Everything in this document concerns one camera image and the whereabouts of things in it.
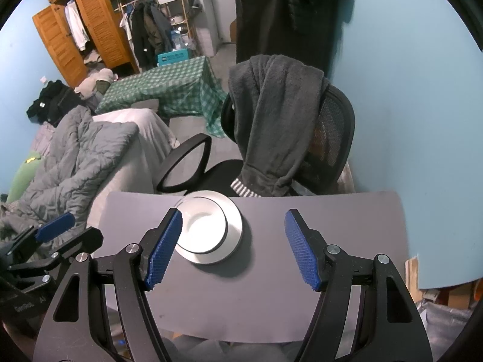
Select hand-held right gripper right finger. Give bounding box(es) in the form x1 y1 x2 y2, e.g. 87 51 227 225
284 208 433 362

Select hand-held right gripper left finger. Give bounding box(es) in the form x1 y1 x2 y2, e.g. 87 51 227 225
32 207 184 362

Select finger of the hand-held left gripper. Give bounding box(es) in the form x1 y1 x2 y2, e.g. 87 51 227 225
0 212 76 259
8 226 104 291

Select white plate black rim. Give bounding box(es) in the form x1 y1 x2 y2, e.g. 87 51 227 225
175 191 244 262
174 196 244 265

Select white bowl black rim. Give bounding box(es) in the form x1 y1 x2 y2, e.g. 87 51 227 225
180 196 228 254

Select green pillow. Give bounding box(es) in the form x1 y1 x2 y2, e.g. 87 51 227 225
5 151 42 204

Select grey quilted duvet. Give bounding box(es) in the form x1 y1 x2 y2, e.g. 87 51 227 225
0 106 140 234

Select wooden plank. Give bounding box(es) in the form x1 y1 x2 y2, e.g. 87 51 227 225
405 256 421 302

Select person's grey trousers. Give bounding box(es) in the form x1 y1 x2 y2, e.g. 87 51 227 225
162 334 302 362

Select white bed sheet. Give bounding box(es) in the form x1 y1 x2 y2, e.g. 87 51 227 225
87 109 182 227

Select black clothes pile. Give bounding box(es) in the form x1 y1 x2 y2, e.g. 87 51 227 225
26 80 85 127

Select black mesh office chair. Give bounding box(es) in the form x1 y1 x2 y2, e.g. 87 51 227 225
156 83 356 197

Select dark grey hoodie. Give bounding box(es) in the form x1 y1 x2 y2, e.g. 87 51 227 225
227 55 331 198

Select grey cushion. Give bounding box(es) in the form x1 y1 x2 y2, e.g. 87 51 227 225
130 98 161 112

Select beige clothes pile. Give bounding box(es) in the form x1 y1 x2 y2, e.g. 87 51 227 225
73 68 116 97

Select brown cardboard box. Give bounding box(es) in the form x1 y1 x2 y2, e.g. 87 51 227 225
421 277 478 308

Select grey plastic sheet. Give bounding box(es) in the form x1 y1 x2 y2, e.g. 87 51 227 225
415 302 476 362

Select green checkered tablecloth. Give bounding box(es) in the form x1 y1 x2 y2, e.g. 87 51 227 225
94 56 229 138

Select teal plastic crate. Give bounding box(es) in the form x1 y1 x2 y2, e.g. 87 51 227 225
158 48 191 66

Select white hanging shirt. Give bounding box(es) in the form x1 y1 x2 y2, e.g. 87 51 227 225
64 0 91 51

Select wooden louvred wardrobe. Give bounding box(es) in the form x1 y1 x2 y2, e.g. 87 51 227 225
32 0 140 87

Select dark hanging coats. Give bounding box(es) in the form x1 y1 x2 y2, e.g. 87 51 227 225
120 2 174 72

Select black hanging jacket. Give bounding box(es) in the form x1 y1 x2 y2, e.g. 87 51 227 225
232 0 348 76

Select white door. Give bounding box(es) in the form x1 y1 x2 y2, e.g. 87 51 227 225
196 0 236 57

